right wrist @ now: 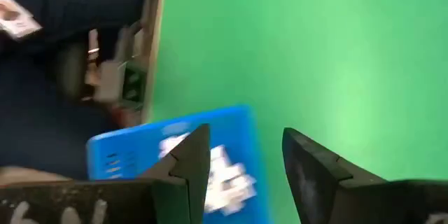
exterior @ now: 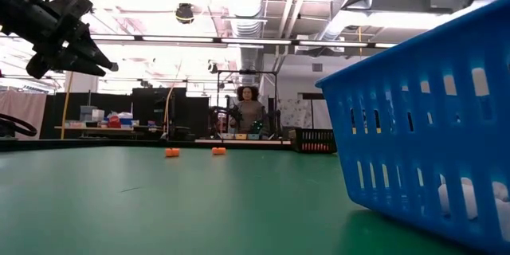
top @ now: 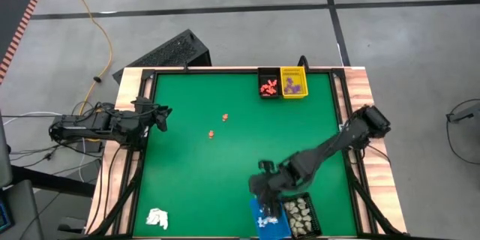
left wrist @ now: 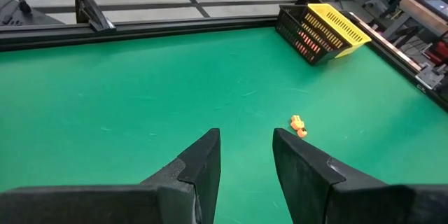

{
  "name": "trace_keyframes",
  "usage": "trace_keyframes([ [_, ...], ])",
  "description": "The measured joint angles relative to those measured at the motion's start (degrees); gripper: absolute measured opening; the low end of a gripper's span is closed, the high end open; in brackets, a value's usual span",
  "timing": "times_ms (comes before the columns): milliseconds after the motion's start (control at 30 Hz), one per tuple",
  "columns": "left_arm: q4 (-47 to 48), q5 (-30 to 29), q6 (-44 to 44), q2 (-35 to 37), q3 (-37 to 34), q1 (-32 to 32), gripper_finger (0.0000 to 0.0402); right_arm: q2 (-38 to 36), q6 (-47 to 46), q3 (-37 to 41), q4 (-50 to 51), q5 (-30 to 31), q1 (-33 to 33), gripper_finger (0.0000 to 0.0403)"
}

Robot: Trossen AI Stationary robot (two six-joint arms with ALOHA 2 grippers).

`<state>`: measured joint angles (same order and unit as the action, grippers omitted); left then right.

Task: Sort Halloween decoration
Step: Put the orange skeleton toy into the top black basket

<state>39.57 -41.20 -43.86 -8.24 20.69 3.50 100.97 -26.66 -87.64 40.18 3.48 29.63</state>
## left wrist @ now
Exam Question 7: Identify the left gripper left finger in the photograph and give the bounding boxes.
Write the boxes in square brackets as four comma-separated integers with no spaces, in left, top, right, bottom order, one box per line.
[0,127,222,224]

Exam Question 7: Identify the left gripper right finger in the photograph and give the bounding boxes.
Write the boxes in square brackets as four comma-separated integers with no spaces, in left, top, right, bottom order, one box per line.
[272,127,448,224]

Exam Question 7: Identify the black perforated equipment case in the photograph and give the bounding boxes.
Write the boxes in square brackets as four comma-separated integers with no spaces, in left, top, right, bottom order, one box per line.
[0,0,66,26]

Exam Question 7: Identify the green table mat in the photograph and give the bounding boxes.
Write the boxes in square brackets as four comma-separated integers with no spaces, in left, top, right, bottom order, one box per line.
[0,27,448,224]

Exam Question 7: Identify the dark tablet screen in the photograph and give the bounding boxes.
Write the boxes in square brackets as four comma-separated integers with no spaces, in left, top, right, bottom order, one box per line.
[425,0,448,17]

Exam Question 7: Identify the orange pumpkin toy figure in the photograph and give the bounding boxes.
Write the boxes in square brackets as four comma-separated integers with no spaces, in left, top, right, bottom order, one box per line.
[306,40,321,57]
[290,114,308,139]
[297,31,312,48]

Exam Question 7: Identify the wooden side table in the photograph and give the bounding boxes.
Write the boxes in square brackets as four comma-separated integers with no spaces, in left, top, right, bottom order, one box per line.
[398,0,448,36]

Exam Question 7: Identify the yellow plastic basket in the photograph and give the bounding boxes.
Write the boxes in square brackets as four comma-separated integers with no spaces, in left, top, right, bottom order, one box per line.
[307,3,372,59]

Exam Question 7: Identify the black plastic basket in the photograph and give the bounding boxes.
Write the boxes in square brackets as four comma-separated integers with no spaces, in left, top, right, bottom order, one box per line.
[275,3,351,66]

